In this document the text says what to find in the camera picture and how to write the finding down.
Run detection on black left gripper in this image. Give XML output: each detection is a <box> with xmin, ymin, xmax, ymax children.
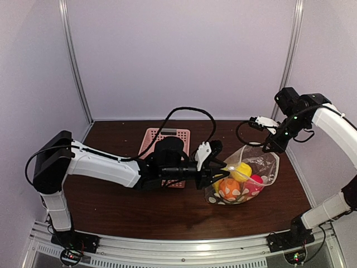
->
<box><xmin>161</xmin><ymin>159</ymin><xmax>230</xmax><ymax>189</ymax></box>

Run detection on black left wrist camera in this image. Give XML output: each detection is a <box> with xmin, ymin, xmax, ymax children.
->
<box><xmin>194</xmin><ymin>140</ymin><xmax>223</xmax><ymax>171</ymax></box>

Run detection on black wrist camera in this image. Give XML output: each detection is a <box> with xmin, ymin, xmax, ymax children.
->
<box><xmin>194</xmin><ymin>140</ymin><xmax>223</xmax><ymax>171</ymax></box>
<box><xmin>248</xmin><ymin>116</ymin><xmax>279</xmax><ymax>135</ymax></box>

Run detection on clear dotted zip bag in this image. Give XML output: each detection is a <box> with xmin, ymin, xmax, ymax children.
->
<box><xmin>204</xmin><ymin>145</ymin><xmax>280</xmax><ymax>205</ymax></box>

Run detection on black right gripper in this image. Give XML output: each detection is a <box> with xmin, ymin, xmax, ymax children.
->
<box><xmin>263</xmin><ymin>112</ymin><xmax>309</xmax><ymax>153</ymax></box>

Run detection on right circuit board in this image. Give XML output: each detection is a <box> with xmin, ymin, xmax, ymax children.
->
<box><xmin>284</xmin><ymin>249</ymin><xmax>307</xmax><ymax>266</ymax></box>

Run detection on aluminium frame post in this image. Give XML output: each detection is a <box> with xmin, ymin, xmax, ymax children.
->
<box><xmin>59</xmin><ymin>0</ymin><xmax>94</xmax><ymax>124</ymax></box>
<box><xmin>270</xmin><ymin>0</ymin><xmax>304</xmax><ymax>121</ymax></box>

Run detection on yellow toy bananas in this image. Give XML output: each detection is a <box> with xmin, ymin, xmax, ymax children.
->
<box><xmin>212</xmin><ymin>179</ymin><xmax>222</xmax><ymax>192</ymax></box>

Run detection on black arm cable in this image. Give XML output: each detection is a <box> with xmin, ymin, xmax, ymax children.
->
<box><xmin>24</xmin><ymin>107</ymin><xmax>217</xmax><ymax>188</ymax></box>
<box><xmin>235</xmin><ymin>119</ymin><xmax>266</xmax><ymax>147</ymax></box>

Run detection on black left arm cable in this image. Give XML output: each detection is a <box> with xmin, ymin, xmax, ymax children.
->
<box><xmin>24</xmin><ymin>107</ymin><xmax>217</xmax><ymax>188</ymax></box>

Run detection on aluminium front rail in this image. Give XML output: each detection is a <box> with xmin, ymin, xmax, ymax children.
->
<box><xmin>21</xmin><ymin>220</ymin><xmax>342</xmax><ymax>268</ymax></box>

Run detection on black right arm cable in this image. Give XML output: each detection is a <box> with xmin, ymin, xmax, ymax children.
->
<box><xmin>235</xmin><ymin>119</ymin><xmax>266</xmax><ymax>147</ymax></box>

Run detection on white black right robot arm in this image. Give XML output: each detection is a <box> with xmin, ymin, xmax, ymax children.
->
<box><xmin>263</xmin><ymin>87</ymin><xmax>356</xmax><ymax>247</ymax></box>

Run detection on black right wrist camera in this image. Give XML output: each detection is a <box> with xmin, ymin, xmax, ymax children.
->
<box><xmin>248</xmin><ymin>116</ymin><xmax>279</xmax><ymax>135</ymax></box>

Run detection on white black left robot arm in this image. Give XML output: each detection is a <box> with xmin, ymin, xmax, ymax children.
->
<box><xmin>31</xmin><ymin>131</ymin><xmax>230</xmax><ymax>248</ymax></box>

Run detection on circuit board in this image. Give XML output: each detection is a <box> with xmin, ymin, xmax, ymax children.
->
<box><xmin>284</xmin><ymin>249</ymin><xmax>307</xmax><ymax>266</ymax></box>
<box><xmin>60</xmin><ymin>249</ymin><xmax>83</xmax><ymax>266</ymax></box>

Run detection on orange toy fruit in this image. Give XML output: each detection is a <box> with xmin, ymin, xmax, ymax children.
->
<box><xmin>218</xmin><ymin>178</ymin><xmax>241</xmax><ymax>202</ymax></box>

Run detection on left aluminium frame post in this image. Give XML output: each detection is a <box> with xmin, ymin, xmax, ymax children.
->
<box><xmin>59</xmin><ymin>0</ymin><xmax>94</xmax><ymax>124</ymax></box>

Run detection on left circuit board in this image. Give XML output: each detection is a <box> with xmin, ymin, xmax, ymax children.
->
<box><xmin>60</xmin><ymin>249</ymin><xmax>83</xmax><ymax>266</ymax></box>

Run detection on red toy apple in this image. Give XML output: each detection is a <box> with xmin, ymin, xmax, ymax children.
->
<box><xmin>243</xmin><ymin>174</ymin><xmax>264</xmax><ymax>197</ymax></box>

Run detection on pink plastic basket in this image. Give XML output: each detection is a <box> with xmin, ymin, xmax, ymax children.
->
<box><xmin>134</xmin><ymin>128</ymin><xmax>190</xmax><ymax>190</ymax></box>

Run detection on right aluminium frame post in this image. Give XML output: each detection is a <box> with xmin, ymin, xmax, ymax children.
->
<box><xmin>270</xmin><ymin>0</ymin><xmax>304</xmax><ymax>121</ymax></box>

